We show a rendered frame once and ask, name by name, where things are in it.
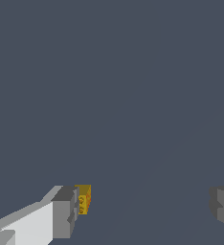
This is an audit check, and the small yellow printed box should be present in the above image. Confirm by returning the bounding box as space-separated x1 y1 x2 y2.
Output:
75 184 92 215

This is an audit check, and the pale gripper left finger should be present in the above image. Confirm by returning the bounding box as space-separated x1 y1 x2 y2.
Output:
0 185 80 245

